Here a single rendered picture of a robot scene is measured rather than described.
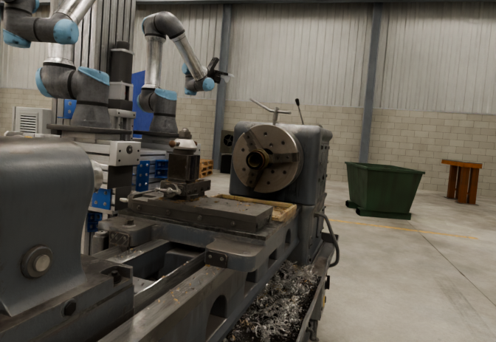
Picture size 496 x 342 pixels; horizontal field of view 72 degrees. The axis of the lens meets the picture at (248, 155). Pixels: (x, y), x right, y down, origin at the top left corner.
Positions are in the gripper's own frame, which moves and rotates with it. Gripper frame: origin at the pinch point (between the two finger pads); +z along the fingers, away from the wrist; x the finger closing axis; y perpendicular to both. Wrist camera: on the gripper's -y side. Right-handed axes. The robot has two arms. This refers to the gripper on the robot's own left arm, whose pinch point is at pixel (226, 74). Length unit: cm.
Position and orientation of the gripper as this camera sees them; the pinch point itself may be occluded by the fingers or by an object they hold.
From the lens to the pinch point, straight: 239.6
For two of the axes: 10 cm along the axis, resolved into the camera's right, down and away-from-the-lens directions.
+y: -1.8, 9.7, 1.4
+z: 6.7, 0.1, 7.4
